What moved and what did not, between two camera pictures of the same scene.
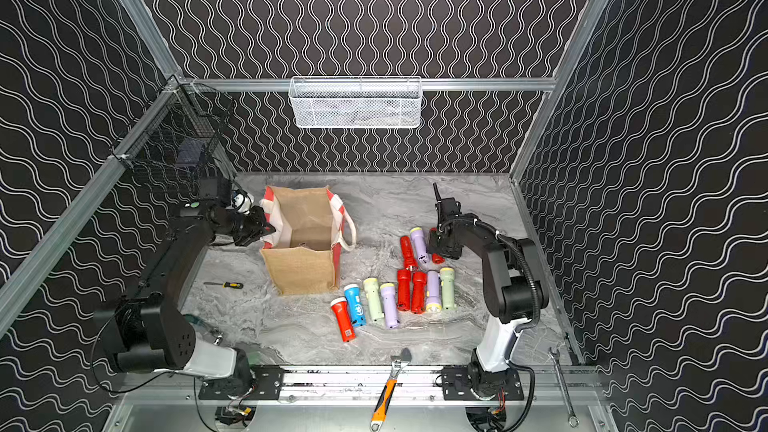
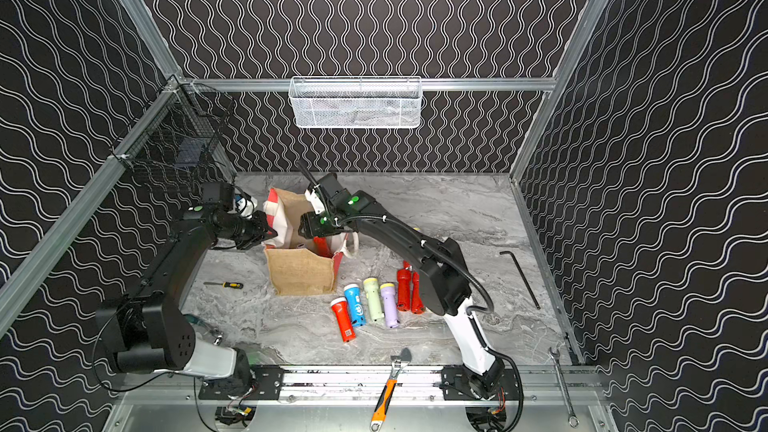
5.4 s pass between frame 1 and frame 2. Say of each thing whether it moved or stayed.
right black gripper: moved
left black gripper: stayed
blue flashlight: stayed
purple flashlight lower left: stayed
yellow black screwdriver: stayed
